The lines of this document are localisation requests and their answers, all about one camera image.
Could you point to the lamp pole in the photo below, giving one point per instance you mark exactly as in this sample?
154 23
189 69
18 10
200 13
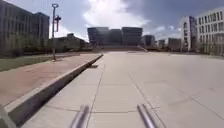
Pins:
53 33

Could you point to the red brick path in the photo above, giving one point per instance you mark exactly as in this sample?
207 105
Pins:
33 75

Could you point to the row of trees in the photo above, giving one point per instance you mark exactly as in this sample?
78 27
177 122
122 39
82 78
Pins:
20 45

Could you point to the grass strip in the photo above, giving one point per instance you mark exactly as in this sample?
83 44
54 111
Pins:
20 61

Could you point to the low dark building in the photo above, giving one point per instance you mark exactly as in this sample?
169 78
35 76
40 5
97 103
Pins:
68 42

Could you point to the group of distant buildings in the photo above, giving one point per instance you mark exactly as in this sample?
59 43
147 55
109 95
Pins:
161 43

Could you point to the grey stone kerb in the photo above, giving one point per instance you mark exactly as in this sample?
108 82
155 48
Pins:
40 98

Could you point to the tall grey building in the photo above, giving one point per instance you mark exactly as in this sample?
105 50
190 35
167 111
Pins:
20 26

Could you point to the dark glass building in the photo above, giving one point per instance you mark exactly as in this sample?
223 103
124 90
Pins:
115 36

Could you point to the grey concrete slab plaza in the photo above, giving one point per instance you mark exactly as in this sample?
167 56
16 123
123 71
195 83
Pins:
140 80

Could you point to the robot's own part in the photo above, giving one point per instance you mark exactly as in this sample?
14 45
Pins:
80 117
146 116

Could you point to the white office building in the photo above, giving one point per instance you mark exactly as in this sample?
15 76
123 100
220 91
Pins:
206 30

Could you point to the wide stone stairs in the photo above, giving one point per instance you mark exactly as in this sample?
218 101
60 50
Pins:
116 48

